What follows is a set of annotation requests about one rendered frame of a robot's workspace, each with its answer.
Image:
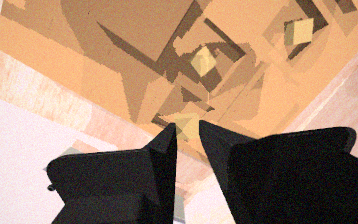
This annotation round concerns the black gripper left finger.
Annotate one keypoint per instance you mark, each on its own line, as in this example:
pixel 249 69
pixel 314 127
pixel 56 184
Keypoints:
pixel 150 170

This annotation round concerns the pale yellow block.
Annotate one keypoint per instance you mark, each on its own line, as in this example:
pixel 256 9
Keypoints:
pixel 298 32
pixel 187 126
pixel 202 61

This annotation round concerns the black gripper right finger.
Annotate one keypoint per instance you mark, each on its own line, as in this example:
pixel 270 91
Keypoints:
pixel 246 168

